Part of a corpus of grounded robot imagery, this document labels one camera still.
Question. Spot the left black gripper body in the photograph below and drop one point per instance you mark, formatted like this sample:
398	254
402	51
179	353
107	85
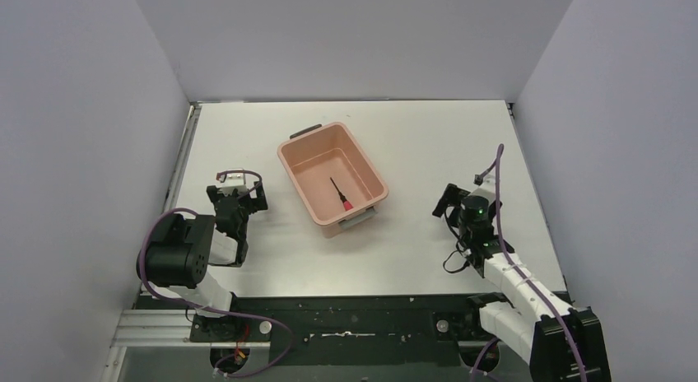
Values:
238	199

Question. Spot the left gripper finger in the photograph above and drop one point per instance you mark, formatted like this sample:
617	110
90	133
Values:
212	192
258	198

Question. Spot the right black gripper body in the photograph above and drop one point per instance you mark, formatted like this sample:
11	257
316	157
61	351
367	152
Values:
449	203

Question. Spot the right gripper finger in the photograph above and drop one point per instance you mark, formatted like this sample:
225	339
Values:
453	195
441	206

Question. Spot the red handled screwdriver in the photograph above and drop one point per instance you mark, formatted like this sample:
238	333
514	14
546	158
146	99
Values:
345	202

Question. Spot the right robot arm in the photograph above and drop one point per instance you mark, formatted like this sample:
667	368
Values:
558	341

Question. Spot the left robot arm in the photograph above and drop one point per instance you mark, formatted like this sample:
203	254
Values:
178	251

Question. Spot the pink plastic bin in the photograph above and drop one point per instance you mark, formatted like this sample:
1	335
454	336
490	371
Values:
315	154

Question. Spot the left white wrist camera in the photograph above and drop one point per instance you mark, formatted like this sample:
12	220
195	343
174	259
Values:
231	181

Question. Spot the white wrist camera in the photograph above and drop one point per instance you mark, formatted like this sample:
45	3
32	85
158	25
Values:
231	181
486	186

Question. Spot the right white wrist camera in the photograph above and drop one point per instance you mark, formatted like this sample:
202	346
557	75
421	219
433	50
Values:
486	186

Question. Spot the aluminium left side rail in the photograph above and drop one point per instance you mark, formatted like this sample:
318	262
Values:
172	192

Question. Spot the aluminium rail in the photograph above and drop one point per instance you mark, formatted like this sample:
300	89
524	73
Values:
173	328
172	192

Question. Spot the aluminium front rail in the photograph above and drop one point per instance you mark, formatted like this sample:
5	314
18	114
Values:
173	328

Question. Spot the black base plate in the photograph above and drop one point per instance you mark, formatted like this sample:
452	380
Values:
461	348

